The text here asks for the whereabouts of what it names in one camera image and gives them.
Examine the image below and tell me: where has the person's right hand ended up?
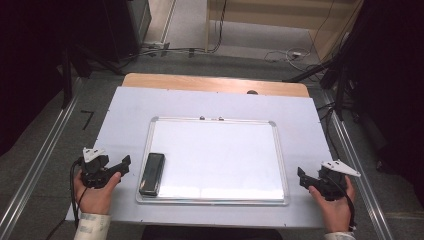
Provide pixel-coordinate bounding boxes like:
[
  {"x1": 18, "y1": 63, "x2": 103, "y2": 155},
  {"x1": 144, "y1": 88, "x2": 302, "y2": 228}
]
[{"x1": 307, "y1": 175, "x2": 356, "y2": 234}]

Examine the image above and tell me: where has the light wooden shelf unit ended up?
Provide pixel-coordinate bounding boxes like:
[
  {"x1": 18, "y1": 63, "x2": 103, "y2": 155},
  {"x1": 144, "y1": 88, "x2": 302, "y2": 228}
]
[{"x1": 204, "y1": 0, "x2": 366, "y2": 63}]

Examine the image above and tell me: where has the large white sheet board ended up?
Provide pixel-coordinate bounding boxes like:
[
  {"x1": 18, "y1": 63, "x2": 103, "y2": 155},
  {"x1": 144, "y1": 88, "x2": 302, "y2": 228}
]
[{"x1": 65, "y1": 86, "x2": 335, "y2": 230}]

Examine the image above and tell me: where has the black floor cable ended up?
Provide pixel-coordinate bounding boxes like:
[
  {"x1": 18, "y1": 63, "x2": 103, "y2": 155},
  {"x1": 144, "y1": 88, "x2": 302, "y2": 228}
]
[{"x1": 116, "y1": 0, "x2": 229, "y2": 68}]

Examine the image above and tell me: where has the white floor cable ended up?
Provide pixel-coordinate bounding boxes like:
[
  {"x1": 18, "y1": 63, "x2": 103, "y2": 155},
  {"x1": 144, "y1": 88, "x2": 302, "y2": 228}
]
[{"x1": 263, "y1": 47, "x2": 313, "y2": 65}]

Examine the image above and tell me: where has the black cabinet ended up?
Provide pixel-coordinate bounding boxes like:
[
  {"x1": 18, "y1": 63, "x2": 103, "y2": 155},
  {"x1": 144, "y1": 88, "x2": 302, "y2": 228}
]
[{"x1": 99, "y1": 0, "x2": 153, "y2": 63}]

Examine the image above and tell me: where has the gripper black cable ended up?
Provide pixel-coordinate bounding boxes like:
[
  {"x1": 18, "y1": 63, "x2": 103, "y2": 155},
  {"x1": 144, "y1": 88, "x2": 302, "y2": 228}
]
[
  {"x1": 329, "y1": 175, "x2": 358, "y2": 232},
  {"x1": 68, "y1": 157, "x2": 89, "y2": 230}
]

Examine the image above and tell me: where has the person's left hand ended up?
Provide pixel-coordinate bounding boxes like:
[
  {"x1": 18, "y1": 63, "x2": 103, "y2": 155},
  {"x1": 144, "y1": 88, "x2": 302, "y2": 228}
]
[{"x1": 73, "y1": 169, "x2": 122, "y2": 216}]

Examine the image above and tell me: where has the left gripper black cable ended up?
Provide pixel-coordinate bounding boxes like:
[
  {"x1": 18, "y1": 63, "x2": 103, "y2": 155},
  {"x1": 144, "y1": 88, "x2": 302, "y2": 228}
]
[{"x1": 68, "y1": 157, "x2": 89, "y2": 230}]

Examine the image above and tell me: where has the aluminium floor rail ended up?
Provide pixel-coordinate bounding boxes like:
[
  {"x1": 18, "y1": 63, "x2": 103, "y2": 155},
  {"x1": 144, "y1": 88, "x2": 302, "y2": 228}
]
[
  {"x1": 320, "y1": 89, "x2": 397, "y2": 240},
  {"x1": 0, "y1": 77, "x2": 84, "y2": 240}
]

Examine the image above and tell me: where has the metal-framed whiteboard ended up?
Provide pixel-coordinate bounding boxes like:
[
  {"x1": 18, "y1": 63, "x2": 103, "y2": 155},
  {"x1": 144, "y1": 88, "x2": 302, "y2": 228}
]
[{"x1": 134, "y1": 115, "x2": 291, "y2": 207}]

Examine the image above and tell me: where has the black whiteboard eraser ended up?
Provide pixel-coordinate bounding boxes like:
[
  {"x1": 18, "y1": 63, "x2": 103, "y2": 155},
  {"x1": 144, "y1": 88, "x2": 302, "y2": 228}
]
[{"x1": 138, "y1": 152, "x2": 167, "y2": 197}]

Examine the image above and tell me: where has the black metal stand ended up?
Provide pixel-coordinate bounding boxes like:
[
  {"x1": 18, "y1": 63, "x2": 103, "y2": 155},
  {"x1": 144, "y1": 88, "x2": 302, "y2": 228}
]
[
  {"x1": 282, "y1": 49, "x2": 356, "y2": 122},
  {"x1": 61, "y1": 44, "x2": 75, "y2": 110}
]

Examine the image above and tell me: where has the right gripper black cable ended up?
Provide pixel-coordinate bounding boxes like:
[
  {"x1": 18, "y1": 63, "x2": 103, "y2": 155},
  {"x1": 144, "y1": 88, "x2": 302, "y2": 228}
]
[{"x1": 329, "y1": 175, "x2": 358, "y2": 232}]

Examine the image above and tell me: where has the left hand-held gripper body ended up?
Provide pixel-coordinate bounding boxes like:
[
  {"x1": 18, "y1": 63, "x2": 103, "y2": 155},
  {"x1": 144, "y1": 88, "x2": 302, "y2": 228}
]
[{"x1": 80, "y1": 147, "x2": 112, "y2": 190}]

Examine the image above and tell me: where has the wooden table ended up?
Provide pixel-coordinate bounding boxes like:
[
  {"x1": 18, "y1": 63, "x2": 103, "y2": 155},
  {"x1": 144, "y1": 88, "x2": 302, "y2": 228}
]
[{"x1": 121, "y1": 72, "x2": 311, "y2": 99}]

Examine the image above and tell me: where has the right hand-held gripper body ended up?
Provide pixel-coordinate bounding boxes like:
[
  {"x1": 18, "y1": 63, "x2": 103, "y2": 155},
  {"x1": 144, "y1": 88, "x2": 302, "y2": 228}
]
[{"x1": 317, "y1": 159, "x2": 362, "y2": 202}]

